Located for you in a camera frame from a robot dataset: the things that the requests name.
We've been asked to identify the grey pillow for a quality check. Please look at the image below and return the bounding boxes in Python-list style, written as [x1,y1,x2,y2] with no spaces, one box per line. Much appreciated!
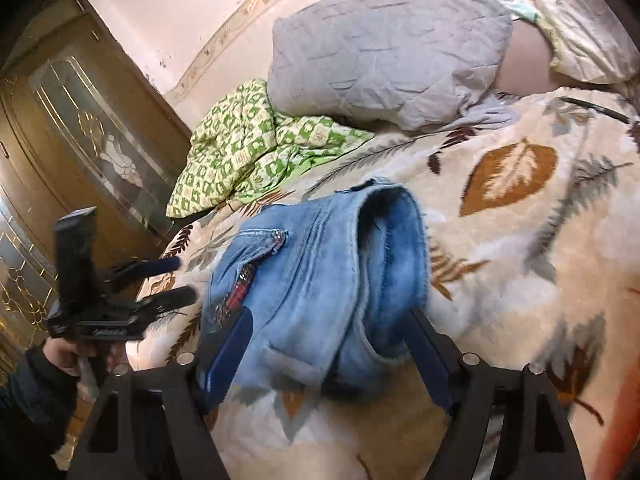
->
[266,0,516,133]

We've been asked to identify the blue denim pants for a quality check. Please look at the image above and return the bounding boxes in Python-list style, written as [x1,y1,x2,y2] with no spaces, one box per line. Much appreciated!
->
[197,177,431,398]

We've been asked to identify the wooden wardrobe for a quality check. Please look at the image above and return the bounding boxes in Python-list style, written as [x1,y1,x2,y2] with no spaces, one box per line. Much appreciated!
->
[0,0,193,461]

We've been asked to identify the teal cloth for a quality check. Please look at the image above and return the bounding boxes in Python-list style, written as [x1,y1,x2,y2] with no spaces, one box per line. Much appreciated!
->
[502,0,541,25]

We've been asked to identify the person's left forearm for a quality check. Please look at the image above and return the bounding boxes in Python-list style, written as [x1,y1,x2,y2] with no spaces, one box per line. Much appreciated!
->
[0,347,78,466]

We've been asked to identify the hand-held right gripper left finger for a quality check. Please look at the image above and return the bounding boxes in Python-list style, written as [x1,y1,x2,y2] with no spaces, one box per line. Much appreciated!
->
[75,306,256,480]

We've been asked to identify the black pen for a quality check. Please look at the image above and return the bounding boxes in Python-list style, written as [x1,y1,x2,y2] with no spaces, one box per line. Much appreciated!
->
[572,96,631,123]

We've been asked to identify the person's left hand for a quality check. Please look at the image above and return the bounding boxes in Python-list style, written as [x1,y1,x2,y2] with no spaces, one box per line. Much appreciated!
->
[44,342,129,376]

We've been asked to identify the green patterned cloth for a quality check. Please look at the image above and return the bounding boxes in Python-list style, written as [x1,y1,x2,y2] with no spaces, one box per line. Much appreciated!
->
[166,79,376,219]

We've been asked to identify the cream quilted pillow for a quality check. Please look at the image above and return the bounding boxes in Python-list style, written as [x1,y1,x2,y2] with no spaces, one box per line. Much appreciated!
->
[502,0,638,85]

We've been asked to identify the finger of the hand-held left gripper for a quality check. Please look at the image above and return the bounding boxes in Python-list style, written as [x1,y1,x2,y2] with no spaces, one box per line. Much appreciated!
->
[107,256,182,286]
[125,286,198,318]

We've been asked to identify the tan bolster cushion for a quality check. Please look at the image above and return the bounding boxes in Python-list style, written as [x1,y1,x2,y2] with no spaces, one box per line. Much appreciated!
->
[492,22,571,98]

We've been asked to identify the cream leaf-print blanket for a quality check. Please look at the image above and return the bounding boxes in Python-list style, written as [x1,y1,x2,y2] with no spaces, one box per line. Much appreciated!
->
[125,85,640,480]

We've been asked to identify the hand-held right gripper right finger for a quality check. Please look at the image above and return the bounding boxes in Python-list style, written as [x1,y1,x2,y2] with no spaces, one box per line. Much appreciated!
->
[407,307,587,480]

